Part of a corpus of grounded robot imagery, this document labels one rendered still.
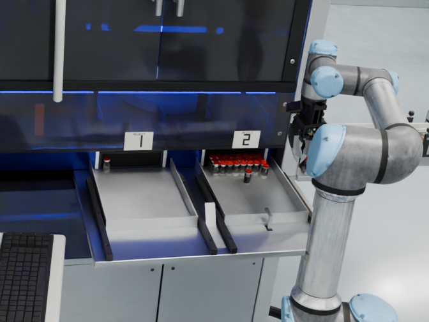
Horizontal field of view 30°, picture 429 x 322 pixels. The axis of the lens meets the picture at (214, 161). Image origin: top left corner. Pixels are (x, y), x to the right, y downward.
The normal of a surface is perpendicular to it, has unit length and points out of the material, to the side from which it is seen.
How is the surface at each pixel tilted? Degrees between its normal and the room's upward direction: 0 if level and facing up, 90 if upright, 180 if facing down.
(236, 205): 0
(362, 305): 8
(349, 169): 85
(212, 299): 90
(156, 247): 0
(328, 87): 90
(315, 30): 90
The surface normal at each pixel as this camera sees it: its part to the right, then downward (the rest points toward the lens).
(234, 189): 0.12, -0.87
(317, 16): 0.26, 0.49
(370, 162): 0.03, 0.27
